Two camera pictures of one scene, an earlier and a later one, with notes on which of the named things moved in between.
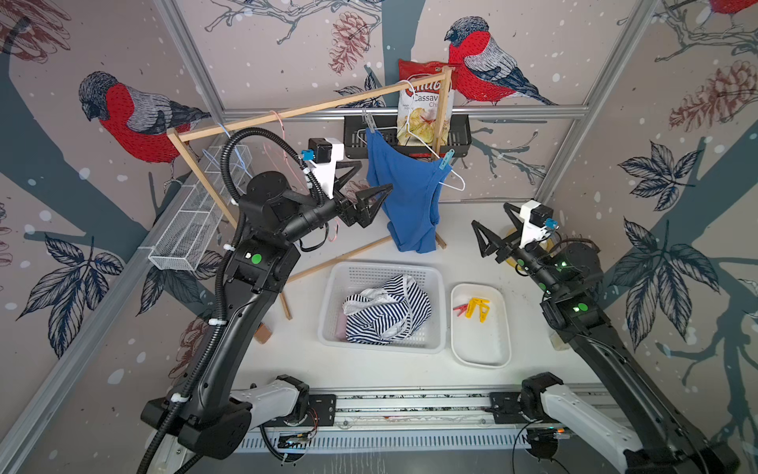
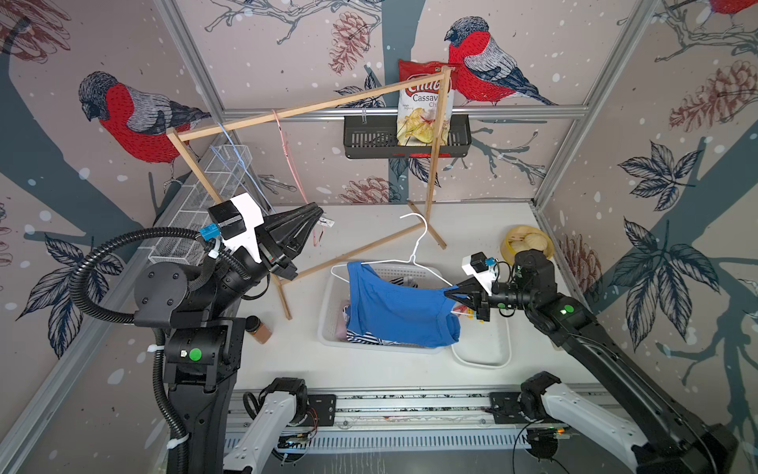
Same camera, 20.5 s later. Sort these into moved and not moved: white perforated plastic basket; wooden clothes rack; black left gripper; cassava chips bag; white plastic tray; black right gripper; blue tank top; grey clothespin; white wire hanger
Moved: white wire hanger; blue tank top; black right gripper; black left gripper; grey clothespin
Not moved: cassava chips bag; white perforated plastic basket; white plastic tray; wooden clothes rack
